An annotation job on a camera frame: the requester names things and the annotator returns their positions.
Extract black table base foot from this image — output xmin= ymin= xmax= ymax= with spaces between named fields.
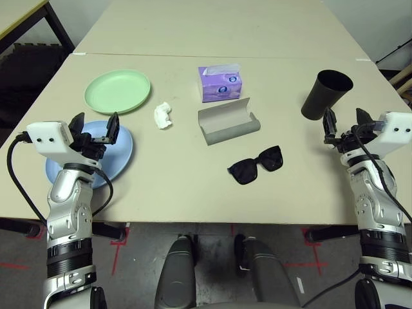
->
xmin=0 ymin=218 xmax=46 ymax=239
xmin=91 ymin=221 xmax=127 ymax=243
xmin=305 ymin=223 xmax=363 ymax=244

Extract purple tissue pack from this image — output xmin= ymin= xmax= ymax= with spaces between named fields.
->
xmin=198 ymin=62 xmax=243 ymax=104

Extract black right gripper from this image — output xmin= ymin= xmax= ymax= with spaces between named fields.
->
xmin=323 ymin=108 xmax=376 ymax=156

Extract wooden furniture frame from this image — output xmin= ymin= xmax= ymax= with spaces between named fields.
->
xmin=388 ymin=62 xmax=412 ymax=107

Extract grey glasses case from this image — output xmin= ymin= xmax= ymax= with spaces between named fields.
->
xmin=197 ymin=97 xmax=261 ymax=147

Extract pale blue plate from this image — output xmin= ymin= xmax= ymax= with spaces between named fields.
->
xmin=44 ymin=120 xmax=134 ymax=190

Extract black sunglasses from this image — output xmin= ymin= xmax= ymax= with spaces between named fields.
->
xmin=227 ymin=145 xmax=285 ymax=186

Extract black cup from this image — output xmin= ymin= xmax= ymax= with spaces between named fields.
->
xmin=300 ymin=70 xmax=354 ymax=122

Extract grey robot right leg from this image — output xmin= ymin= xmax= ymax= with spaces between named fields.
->
xmin=234 ymin=234 xmax=302 ymax=309

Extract thin black stand pole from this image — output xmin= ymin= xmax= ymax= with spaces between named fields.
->
xmin=375 ymin=41 xmax=412 ymax=64

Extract grey robot left leg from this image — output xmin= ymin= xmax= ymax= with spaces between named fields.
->
xmin=154 ymin=234 xmax=199 ymax=309

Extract white tissue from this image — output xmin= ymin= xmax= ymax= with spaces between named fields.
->
xmin=153 ymin=101 xmax=175 ymax=130

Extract pale green plate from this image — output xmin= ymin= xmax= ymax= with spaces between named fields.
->
xmin=84 ymin=68 xmax=152 ymax=116

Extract black foam floor mat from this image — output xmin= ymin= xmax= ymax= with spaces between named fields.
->
xmin=0 ymin=41 xmax=73 ymax=129

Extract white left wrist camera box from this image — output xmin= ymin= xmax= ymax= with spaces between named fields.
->
xmin=25 ymin=120 xmax=75 ymax=162

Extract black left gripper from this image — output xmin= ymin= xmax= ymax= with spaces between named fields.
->
xmin=69 ymin=111 xmax=121 ymax=169

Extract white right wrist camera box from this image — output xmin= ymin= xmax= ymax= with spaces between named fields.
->
xmin=370 ymin=111 xmax=412 ymax=158

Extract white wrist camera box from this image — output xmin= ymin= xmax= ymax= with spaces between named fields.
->
xmin=25 ymin=120 xmax=75 ymax=162
xmin=370 ymin=111 xmax=412 ymax=158

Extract side table black frame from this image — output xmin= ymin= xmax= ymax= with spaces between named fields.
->
xmin=0 ymin=0 xmax=77 ymax=55

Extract red floor tape cross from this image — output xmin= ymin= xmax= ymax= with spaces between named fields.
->
xmin=109 ymin=227 xmax=129 ymax=276
xmin=285 ymin=228 xmax=329 ymax=276

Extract grey robot leg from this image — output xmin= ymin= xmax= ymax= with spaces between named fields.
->
xmin=154 ymin=234 xmax=199 ymax=309
xmin=234 ymin=234 xmax=302 ymax=309

